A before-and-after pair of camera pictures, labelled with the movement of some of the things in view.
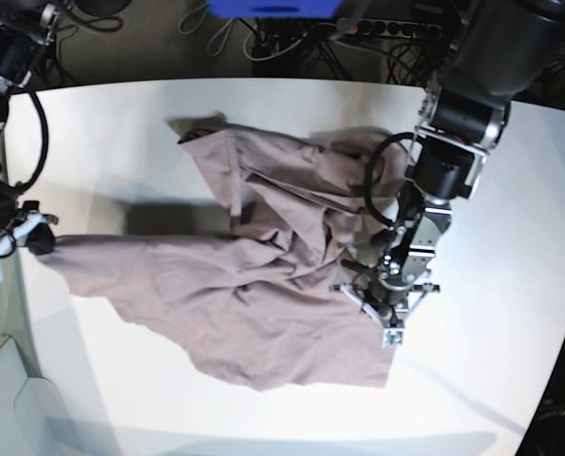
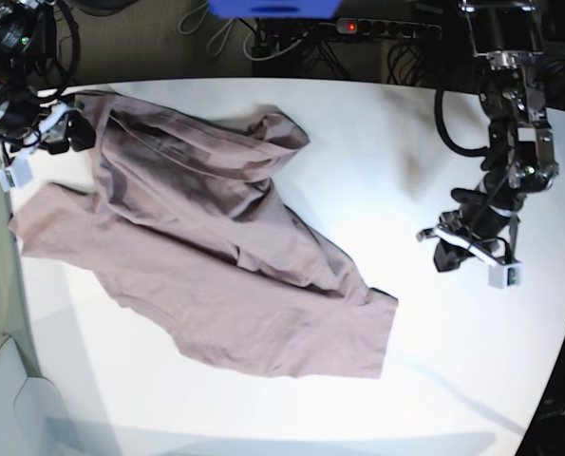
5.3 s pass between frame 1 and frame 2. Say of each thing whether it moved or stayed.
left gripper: moved
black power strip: stayed
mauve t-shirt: moved
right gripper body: moved
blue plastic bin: stayed
